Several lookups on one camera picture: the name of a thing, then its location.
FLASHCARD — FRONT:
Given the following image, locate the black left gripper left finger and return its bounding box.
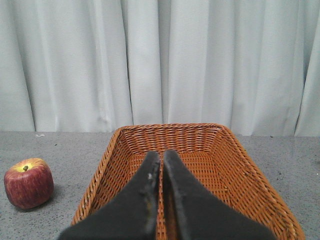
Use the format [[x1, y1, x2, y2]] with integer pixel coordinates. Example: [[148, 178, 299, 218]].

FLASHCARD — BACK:
[[58, 151, 161, 240]]

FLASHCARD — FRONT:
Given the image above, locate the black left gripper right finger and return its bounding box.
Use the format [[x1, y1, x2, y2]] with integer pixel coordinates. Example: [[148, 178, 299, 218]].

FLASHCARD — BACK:
[[162, 150, 276, 240]]

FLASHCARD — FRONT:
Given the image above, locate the brown wicker basket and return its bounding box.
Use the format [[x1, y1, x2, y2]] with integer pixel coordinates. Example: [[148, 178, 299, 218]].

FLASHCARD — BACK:
[[72, 123, 305, 240]]

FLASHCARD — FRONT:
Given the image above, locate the red toy apple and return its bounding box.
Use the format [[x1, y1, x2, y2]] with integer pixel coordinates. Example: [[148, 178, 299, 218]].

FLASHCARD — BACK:
[[4, 158, 54, 210]]

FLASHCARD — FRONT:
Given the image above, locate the white curtain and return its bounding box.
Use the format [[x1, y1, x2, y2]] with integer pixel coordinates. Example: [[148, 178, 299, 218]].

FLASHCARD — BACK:
[[0, 0, 320, 137]]

